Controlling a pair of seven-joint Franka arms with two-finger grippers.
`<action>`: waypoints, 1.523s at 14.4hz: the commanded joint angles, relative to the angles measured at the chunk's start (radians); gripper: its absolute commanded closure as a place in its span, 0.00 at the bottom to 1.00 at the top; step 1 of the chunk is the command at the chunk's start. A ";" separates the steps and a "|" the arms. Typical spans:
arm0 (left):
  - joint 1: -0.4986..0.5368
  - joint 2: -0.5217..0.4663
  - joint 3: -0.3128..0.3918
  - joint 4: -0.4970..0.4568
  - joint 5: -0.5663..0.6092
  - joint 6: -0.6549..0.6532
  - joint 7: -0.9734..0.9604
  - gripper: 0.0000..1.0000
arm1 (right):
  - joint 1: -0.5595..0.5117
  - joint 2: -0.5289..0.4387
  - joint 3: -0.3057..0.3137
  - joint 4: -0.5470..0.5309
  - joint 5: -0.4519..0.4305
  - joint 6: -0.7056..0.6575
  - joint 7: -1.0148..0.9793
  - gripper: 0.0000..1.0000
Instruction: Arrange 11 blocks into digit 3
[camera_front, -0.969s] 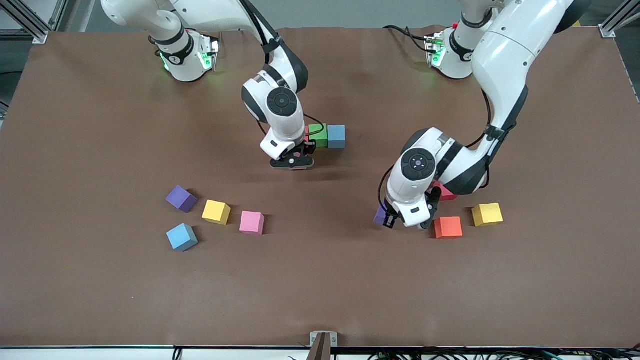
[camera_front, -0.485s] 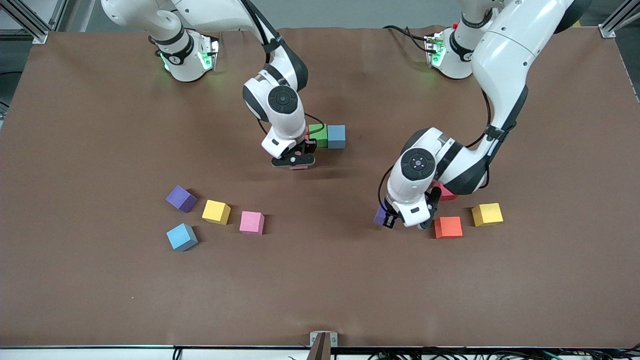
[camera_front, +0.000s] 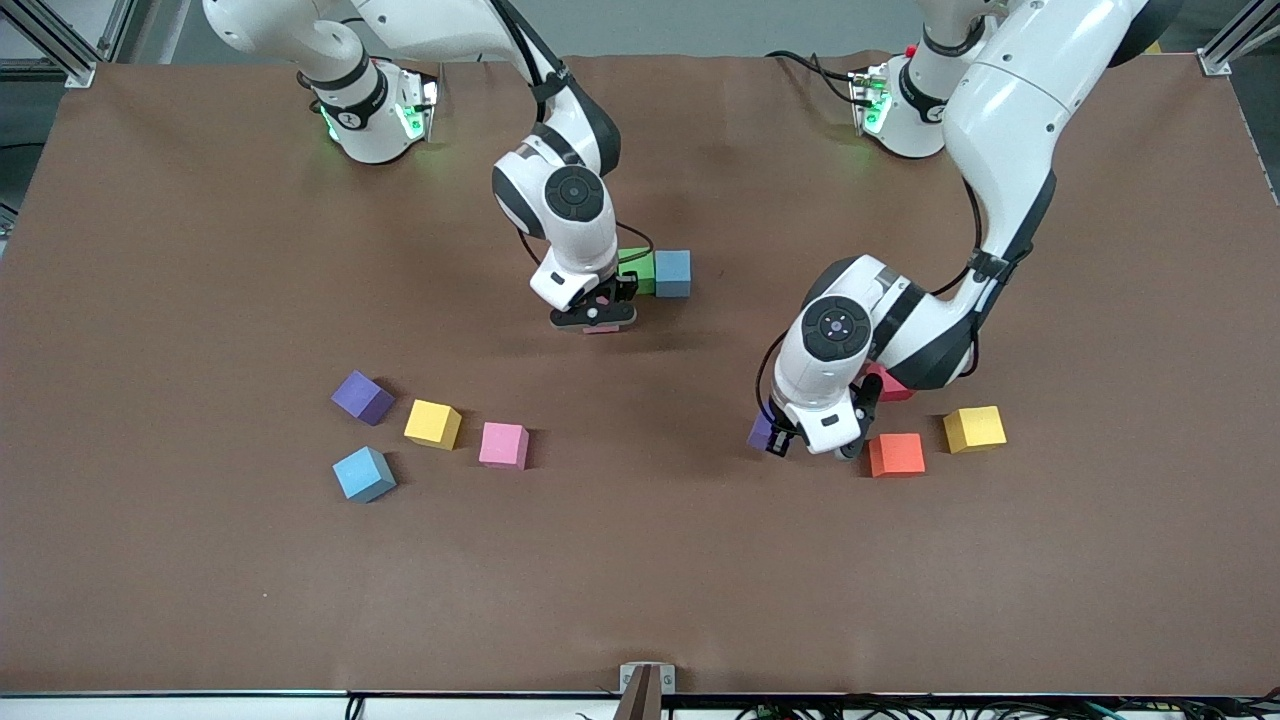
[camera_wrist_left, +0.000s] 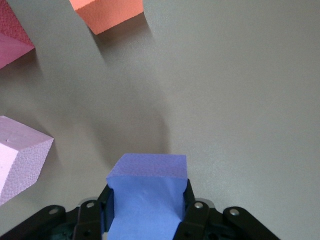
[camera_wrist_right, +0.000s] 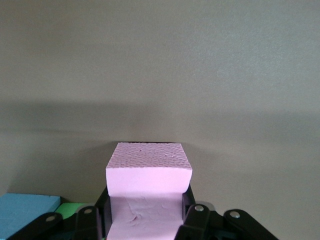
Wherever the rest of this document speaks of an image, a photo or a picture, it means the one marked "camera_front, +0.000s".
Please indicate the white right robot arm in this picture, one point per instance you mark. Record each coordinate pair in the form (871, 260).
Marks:
(585, 235)

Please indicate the aluminium frame strut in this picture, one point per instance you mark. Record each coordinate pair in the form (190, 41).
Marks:
(117, 28)

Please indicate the aluminium frame post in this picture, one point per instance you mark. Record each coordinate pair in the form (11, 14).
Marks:
(1215, 62)
(78, 72)

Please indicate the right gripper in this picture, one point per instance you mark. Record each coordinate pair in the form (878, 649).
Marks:
(625, 288)

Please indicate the brown table cover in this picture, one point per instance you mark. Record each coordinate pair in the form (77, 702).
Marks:
(640, 560)

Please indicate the purple foam cube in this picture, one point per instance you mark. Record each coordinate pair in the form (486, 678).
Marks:
(760, 433)
(361, 396)

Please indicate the red foam cube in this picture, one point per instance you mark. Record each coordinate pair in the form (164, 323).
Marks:
(897, 388)

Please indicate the orange foam cube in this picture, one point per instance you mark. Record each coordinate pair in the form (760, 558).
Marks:
(896, 454)

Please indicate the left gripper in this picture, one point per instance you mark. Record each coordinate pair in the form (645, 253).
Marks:
(779, 436)

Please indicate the light blue foam cube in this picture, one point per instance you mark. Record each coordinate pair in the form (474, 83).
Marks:
(363, 473)
(673, 272)

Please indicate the green foam cube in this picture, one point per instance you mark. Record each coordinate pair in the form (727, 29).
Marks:
(642, 270)

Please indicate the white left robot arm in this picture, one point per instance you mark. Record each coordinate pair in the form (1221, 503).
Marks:
(1010, 110)

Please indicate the yellow foam cube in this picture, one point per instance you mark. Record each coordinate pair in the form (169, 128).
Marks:
(974, 428)
(432, 422)

